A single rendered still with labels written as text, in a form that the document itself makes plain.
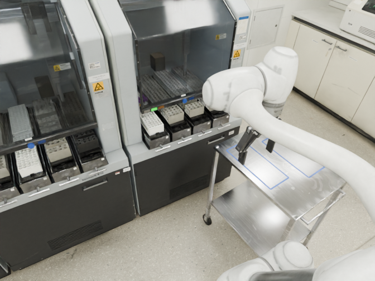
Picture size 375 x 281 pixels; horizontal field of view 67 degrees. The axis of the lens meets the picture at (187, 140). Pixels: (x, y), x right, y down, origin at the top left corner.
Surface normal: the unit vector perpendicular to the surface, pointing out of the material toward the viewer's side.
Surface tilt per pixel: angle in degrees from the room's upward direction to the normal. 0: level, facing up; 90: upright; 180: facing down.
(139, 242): 0
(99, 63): 90
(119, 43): 90
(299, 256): 6
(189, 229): 0
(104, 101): 90
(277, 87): 88
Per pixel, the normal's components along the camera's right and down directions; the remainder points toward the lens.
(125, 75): 0.49, 0.59
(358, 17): -0.89, 0.29
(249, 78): 0.23, -0.51
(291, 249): 0.19, -0.74
